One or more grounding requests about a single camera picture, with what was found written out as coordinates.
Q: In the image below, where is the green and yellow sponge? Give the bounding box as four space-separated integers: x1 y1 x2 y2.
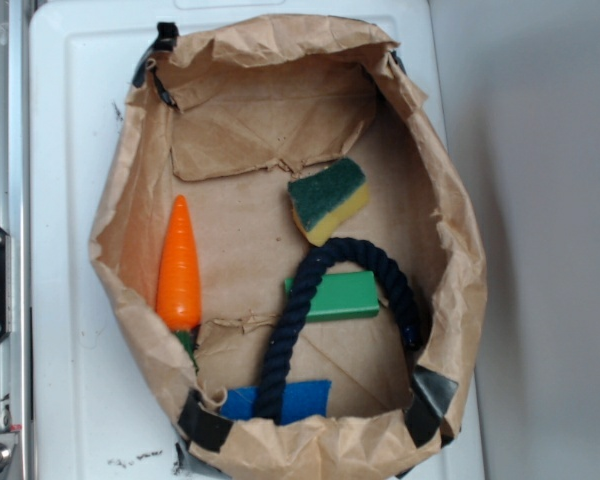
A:
287 158 370 246

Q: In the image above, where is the green wooden block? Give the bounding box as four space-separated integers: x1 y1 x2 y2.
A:
283 271 379 323

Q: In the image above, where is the brown paper bag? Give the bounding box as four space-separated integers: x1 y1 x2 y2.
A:
89 15 487 479

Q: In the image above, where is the orange toy carrot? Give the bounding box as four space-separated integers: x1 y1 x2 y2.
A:
156 195 202 370

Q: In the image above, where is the blue felt cloth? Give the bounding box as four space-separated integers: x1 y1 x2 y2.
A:
220 380 332 425

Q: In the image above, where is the dark blue rope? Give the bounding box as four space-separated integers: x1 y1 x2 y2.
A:
253 237 423 426

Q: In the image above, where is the aluminium frame rail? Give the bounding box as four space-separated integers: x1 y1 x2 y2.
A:
0 1 36 479

